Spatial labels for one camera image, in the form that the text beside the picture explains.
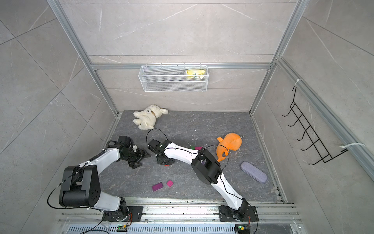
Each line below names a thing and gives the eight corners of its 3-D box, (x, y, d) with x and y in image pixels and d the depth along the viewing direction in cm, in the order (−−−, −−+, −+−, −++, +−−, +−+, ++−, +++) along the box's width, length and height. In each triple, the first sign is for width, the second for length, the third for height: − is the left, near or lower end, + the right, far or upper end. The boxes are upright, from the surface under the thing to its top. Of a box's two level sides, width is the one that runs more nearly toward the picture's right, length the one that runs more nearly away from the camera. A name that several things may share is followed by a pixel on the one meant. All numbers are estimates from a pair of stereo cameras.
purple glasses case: (237, 168, 92) (239, 165, 89) (242, 161, 95) (243, 158, 92) (262, 185, 85) (265, 184, 82) (266, 178, 88) (269, 176, 85)
